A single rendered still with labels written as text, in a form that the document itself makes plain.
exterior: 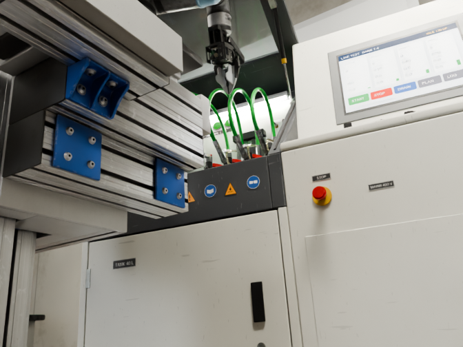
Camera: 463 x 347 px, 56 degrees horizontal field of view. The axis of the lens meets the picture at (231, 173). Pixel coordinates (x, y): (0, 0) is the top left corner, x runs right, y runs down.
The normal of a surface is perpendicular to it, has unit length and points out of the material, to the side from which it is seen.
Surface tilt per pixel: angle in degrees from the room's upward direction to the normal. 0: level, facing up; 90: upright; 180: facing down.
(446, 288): 90
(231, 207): 90
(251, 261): 90
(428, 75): 76
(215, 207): 90
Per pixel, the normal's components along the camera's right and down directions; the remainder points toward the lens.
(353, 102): -0.41, -0.51
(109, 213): 0.85, -0.23
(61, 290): -0.52, -0.26
